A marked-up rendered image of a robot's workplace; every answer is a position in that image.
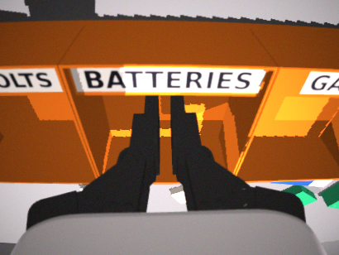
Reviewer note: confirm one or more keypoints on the green flat square block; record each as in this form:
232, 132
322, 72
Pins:
306, 195

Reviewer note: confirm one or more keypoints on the blue and white eraser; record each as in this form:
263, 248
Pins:
320, 183

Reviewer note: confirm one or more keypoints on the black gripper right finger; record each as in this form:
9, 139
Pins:
209, 186

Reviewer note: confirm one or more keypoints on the beige domino tile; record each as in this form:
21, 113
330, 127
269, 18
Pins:
178, 194

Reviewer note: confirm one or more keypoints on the orange rack of bins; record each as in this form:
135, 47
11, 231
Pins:
226, 71

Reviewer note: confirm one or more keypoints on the green nine-volt battery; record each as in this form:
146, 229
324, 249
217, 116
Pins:
331, 196

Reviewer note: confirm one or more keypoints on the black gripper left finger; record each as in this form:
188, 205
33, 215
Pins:
125, 187

